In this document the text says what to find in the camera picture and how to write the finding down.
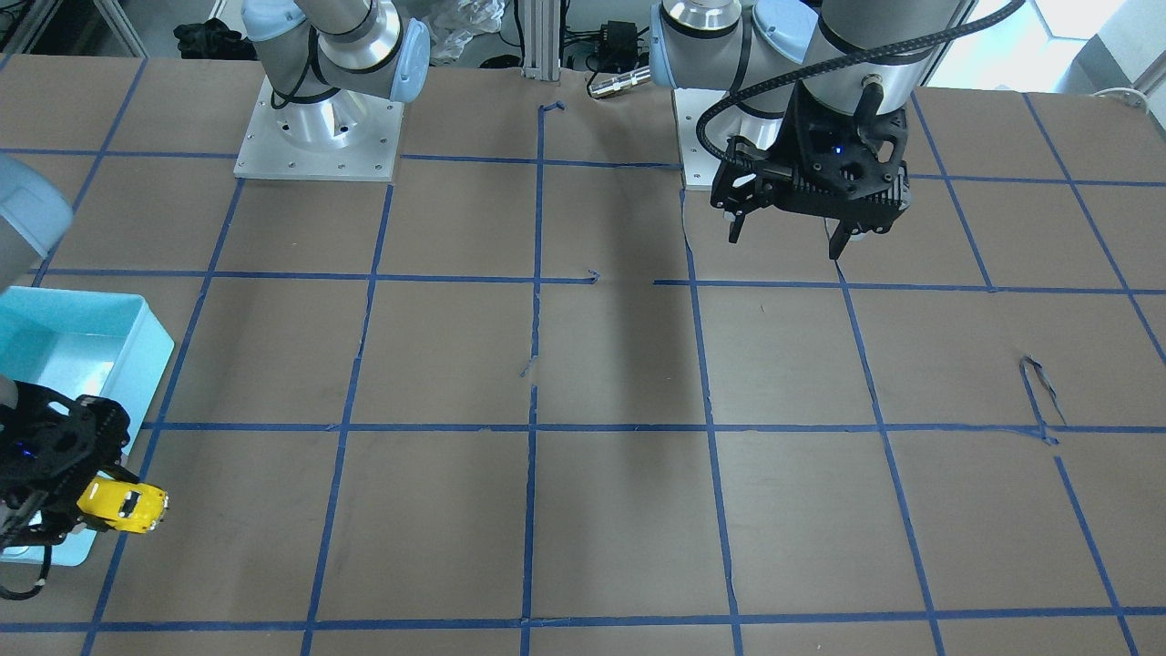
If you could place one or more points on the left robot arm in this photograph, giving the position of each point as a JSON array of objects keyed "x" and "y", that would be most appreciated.
[{"x": 728, "y": 47}]

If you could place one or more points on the light blue plastic bin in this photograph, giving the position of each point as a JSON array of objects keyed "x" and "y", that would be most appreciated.
[{"x": 107, "y": 345}]

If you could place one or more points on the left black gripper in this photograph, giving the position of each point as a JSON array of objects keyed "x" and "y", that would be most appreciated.
[{"x": 794, "y": 138}]

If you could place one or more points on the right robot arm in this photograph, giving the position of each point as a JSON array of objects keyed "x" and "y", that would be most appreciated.
[{"x": 203, "y": 260}]

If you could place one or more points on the black power adapter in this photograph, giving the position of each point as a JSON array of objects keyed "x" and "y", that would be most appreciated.
[{"x": 618, "y": 46}]

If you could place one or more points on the aluminium frame post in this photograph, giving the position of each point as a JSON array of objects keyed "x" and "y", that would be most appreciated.
[{"x": 542, "y": 31}]

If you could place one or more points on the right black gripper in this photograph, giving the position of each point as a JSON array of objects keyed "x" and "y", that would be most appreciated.
[{"x": 106, "y": 422}]

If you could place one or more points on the yellow beetle toy car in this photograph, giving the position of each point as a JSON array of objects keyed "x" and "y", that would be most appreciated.
[{"x": 123, "y": 506}]

